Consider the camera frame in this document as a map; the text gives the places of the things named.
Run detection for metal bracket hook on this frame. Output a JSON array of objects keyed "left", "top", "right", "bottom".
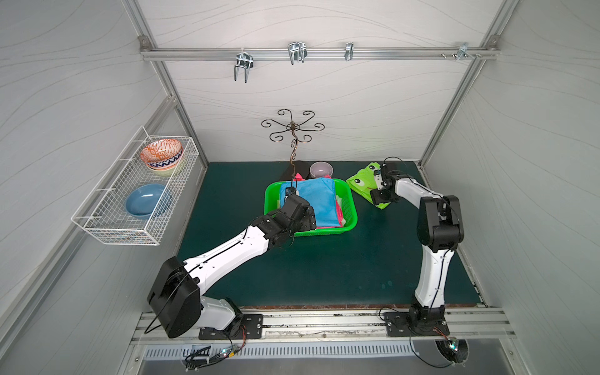
[{"left": 440, "top": 42, "right": 482, "bottom": 61}]

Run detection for metal double hook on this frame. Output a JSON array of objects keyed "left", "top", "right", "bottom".
[{"left": 234, "top": 52, "right": 254, "bottom": 83}]

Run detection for green frog raincoat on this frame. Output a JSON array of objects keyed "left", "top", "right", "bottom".
[{"left": 346, "top": 162, "right": 390, "bottom": 209}]

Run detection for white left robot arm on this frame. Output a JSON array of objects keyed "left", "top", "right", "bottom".
[{"left": 147, "top": 195, "right": 317, "bottom": 339}]

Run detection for orange patterned bowl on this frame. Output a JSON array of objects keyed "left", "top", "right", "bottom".
[{"left": 139, "top": 138, "right": 184, "bottom": 170}]

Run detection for blue raincoat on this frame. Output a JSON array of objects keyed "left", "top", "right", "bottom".
[{"left": 279, "top": 177, "right": 342, "bottom": 229}]

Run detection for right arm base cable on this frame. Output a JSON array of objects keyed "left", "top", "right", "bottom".
[{"left": 407, "top": 333, "right": 470, "bottom": 370}]

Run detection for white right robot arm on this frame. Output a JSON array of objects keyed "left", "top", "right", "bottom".
[{"left": 370, "top": 163, "right": 464, "bottom": 339}]

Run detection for metal clip hook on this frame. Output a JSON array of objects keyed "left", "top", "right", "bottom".
[{"left": 287, "top": 42, "right": 308, "bottom": 66}]

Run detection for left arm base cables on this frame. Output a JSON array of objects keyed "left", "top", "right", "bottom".
[{"left": 181, "top": 322, "right": 247, "bottom": 372}]

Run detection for small metal hook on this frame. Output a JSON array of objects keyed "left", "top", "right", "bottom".
[{"left": 345, "top": 42, "right": 354, "bottom": 62}]

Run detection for white wire wall basket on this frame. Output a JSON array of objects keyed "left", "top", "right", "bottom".
[{"left": 71, "top": 127, "right": 198, "bottom": 246}]

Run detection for lilac ceramic bowl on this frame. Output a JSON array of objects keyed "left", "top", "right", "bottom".
[{"left": 309, "top": 161, "right": 334, "bottom": 178}]

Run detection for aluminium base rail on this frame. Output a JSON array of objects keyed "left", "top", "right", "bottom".
[{"left": 130, "top": 307, "right": 517, "bottom": 346}]

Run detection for green plastic basket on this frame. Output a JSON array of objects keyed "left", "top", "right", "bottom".
[{"left": 264, "top": 177, "right": 358, "bottom": 237}]

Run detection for aluminium top rail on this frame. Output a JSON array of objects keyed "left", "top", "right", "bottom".
[{"left": 141, "top": 36, "right": 501, "bottom": 63}]

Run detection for pink bunny raincoat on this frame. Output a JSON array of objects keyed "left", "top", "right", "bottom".
[{"left": 276, "top": 172, "right": 348, "bottom": 231}]

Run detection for dark metal hook stand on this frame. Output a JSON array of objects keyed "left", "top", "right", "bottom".
[{"left": 260, "top": 109, "right": 326, "bottom": 181}]

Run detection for blue ceramic bowl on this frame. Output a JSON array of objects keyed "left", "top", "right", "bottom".
[{"left": 124, "top": 184, "right": 172, "bottom": 220}]

